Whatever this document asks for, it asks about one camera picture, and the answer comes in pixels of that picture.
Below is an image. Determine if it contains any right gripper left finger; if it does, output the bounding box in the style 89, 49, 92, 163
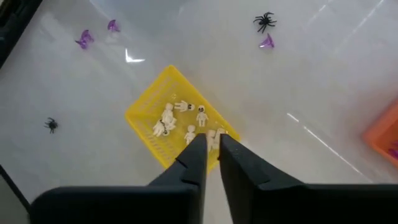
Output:
148, 133, 208, 224

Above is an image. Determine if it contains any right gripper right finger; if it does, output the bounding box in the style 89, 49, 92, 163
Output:
219, 133, 307, 224

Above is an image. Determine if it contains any black plastic spider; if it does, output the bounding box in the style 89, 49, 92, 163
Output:
44, 117, 59, 134
252, 11, 278, 34

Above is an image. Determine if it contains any yellow plastic basket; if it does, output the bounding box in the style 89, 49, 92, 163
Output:
124, 64, 241, 175

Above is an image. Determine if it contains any orange plastic basket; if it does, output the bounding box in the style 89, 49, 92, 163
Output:
362, 99, 398, 169

